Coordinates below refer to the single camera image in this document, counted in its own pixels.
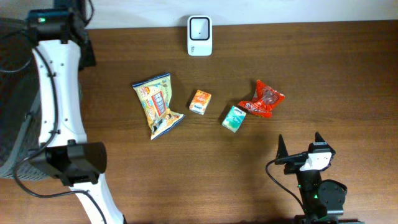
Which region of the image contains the white barcode scanner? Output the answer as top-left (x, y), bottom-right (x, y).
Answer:
top-left (187, 15), bottom-right (213, 57)

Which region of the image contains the yellow snack bag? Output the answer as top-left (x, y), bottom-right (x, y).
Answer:
top-left (132, 73), bottom-right (185, 140)

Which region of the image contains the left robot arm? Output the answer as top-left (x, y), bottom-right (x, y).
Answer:
top-left (26, 1), bottom-right (126, 223)

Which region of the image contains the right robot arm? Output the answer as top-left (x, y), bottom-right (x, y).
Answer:
top-left (274, 133), bottom-right (360, 223)

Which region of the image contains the red snack packet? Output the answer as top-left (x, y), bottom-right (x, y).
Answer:
top-left (238, 80), bottom-right (285, 118)

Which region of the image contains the right black cable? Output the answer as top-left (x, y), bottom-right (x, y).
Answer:
top-left (265, 152), bottom-right (309, 218)

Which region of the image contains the grey plastic mesh basket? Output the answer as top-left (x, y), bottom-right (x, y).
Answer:
top-left (0, 17), bottom-right (83, 182)

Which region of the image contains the teal tissue pack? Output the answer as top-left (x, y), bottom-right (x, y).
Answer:
top-left (222, 106), bottom-right (246, 133)

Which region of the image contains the orange tissue pack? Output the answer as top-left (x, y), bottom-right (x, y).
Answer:
top-left (189, 90), bottom-right (211, 115)

